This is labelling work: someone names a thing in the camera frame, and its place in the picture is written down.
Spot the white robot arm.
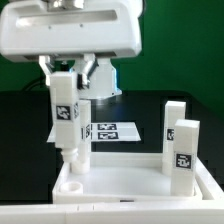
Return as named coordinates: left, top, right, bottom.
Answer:
left=0, top=0, right=146, bottom=100

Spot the white desk tabletop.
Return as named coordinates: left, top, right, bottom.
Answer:
left=52, top=152, right=203, bottom=204

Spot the white marker base plate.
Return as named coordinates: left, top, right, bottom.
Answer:
left=46, top=121, right=142, bottom=143

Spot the black cable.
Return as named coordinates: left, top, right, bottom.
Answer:
left=21, top=77, right=51, bottom=92

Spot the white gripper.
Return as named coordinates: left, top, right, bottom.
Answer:
left=0, top=0, right=143, bottom=89

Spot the white L-shaped fence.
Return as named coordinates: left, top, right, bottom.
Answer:
left=0, top=162, right=224, bottom=224

